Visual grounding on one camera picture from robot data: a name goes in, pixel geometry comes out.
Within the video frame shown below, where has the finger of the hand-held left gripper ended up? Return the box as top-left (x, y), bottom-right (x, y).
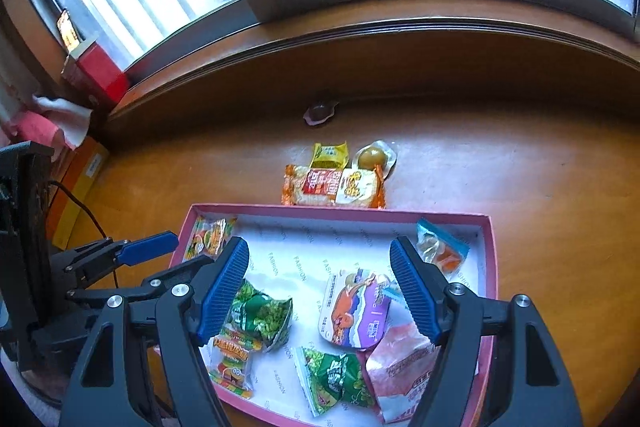
top-left (67, 255), bottom-right (216, 303)
top-left (52, 230), bottom-right (179, 291)

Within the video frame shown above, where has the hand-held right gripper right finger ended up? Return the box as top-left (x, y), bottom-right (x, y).
top-left (389, 235), bottom-right (583, 427)

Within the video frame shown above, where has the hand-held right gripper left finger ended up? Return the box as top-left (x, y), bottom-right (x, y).
top-left (59, 236), bottom-right (250, 427)

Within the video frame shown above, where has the green pea snack packet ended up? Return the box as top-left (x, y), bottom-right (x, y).
top-left (220, 279), bottom-right (294, 353)
top-left (294, 346), bottom-right (377, 418)

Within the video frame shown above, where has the clear blue-edged snack packet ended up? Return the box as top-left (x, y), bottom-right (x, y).
top-left (415, 217), bottom-right (471, 278)

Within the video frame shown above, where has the small orange candy packet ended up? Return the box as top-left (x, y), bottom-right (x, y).
top-left (184, 216), bottom-right (238, 261)

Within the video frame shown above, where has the purple jelly cup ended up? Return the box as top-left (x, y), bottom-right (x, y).
top-left (318, 270), bottom-right (401, 352)

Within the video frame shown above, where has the orange-red sausage snack packet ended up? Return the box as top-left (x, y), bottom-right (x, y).
top-left (207, 331), bottom-right (264, 401)

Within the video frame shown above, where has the pink cardboard box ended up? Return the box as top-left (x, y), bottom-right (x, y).
top-left (169, 204), bottom-right (499, 427)

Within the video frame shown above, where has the pink spouted drink pouch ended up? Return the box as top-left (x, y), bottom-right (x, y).
top-left (364, 323), bottom-right (482, 426)

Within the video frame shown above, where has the orange flat box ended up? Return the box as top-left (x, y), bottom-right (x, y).
top-left (47, 136), bottom-right (111, 251)

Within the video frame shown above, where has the orange noodle snack packet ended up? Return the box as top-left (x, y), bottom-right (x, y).
top-left (282, 164), bottom-right (389, 210)

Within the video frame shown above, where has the clear packet with brown egg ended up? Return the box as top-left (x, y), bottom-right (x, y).
top-left (355, 140), bottom-right (399, 180)

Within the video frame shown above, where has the white and pink cloth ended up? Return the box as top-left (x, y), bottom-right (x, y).
top-left (10, 93), bottom-right (94, 150)

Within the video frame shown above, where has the small yellow snack packet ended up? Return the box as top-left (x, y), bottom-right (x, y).
top-left (309, 141), bottom-right (350, 170)

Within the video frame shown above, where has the red cardboard box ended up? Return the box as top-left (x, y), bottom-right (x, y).
top-left (60, 36), bottom-right (132, 108)

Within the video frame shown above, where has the brown jelly cup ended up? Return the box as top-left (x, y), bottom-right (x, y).
top-left (304, 99), bottom-right (341, 126)

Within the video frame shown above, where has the orange printed card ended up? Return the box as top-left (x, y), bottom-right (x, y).
top-left (56, 10), bottom-right (81, 50)

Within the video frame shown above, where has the wooden window sill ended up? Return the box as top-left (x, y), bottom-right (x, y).
top-left (105, 12), bottom-right (640, 138)

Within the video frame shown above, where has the black cable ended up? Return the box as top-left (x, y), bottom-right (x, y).
top-left (47, 179), bottom-right (122, 289)

